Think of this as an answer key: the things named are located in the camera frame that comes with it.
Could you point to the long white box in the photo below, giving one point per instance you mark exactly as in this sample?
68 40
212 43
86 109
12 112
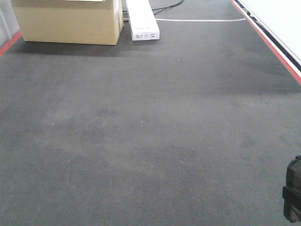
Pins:
143 24

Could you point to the cardboard box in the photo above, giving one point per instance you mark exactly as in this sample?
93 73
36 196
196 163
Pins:
98 22

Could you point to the red conveyor edge rail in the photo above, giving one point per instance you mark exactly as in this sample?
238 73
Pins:
293 70

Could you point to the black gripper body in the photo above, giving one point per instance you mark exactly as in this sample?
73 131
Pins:
292 191

